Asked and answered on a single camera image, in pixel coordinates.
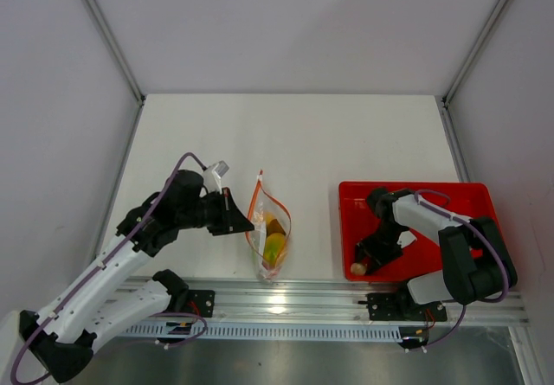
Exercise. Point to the left aluminium frame post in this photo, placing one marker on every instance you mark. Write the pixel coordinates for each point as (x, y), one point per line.
(105, 31)

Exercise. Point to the yellow green mango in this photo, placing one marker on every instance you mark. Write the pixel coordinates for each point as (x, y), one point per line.
(275, 249)

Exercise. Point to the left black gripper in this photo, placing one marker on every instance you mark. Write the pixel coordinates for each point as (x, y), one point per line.
(231, 218)

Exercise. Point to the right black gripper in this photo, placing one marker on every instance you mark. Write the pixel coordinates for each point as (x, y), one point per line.
(365, 247)

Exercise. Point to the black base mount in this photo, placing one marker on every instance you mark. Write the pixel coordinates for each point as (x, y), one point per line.
(198, 302)
(399, 306)

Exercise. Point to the brown kiwi fruit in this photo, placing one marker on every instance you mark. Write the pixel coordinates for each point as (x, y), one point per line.
(275, 228)

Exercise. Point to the orange fruit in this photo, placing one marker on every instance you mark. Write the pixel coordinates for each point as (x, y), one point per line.
(265, 217)

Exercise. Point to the right aluminium frame post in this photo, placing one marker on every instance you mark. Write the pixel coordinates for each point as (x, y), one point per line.
(483, 36)

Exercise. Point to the slotted cable duct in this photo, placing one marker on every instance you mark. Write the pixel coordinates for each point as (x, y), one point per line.
(269, 332)

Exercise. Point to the aluminium frame post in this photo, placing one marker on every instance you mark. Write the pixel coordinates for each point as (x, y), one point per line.
(483, 36)
(105, 31)

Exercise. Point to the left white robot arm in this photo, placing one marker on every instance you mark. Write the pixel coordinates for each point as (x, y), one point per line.
(64, 335)

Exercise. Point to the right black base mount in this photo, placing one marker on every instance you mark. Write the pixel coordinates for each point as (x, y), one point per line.
(399, 306)

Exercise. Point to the garlic bulb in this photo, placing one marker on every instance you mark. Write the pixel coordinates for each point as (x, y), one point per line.
(358, 269)

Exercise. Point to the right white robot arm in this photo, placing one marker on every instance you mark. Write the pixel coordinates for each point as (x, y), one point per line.
(475, 262)

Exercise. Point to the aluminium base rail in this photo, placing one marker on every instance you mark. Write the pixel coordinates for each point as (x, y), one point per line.
(317, 302)

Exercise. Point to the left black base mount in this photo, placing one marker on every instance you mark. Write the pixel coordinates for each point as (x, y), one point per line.
(198, 302)

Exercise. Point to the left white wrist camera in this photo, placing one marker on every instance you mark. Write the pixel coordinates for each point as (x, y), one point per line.
(212, 176)

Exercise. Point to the red plastic tray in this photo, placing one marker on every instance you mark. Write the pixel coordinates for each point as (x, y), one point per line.
(363, 204)

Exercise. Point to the clear orange zip top bag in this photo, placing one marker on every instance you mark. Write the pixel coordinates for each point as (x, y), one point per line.
(262, 200)

